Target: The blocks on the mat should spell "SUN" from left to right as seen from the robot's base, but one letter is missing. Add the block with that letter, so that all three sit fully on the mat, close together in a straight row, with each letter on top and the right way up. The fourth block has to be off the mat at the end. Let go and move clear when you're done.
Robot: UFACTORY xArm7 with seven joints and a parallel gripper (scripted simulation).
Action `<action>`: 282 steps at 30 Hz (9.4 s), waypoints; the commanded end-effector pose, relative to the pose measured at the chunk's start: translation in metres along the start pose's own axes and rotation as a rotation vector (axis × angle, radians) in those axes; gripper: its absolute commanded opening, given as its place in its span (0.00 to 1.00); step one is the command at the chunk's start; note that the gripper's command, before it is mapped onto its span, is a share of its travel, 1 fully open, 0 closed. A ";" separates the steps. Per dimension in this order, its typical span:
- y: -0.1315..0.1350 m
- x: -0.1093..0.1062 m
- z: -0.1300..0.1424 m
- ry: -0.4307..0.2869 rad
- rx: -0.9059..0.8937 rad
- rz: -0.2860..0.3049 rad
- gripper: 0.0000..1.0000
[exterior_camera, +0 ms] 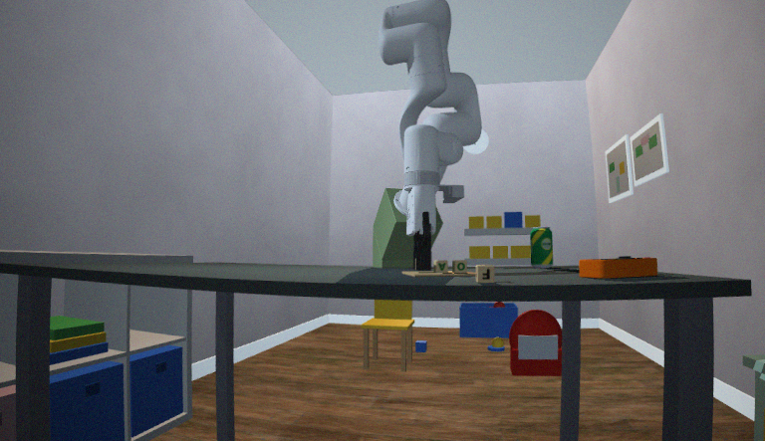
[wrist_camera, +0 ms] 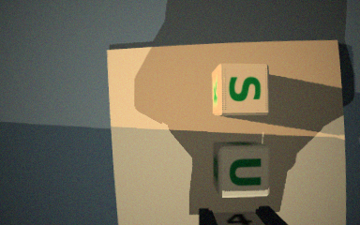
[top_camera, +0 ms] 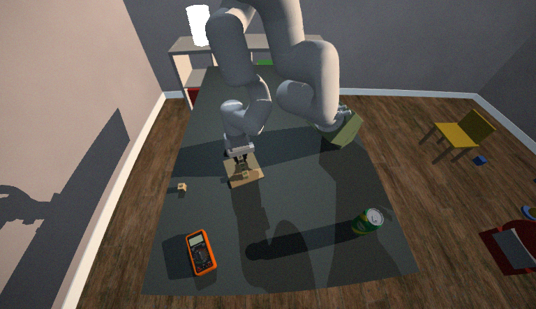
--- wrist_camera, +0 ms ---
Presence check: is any white letter block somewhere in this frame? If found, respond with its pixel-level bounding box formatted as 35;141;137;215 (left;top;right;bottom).
213;211;264;225
212;64;270;115
213;142;270;198

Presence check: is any tan square mat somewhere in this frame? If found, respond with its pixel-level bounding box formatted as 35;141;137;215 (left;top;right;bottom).
107;40;346;225

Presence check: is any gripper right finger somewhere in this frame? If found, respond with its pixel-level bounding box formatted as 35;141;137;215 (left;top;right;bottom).
256;206;288;225

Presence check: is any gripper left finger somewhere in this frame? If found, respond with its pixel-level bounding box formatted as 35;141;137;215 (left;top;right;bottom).
199;208;218;225

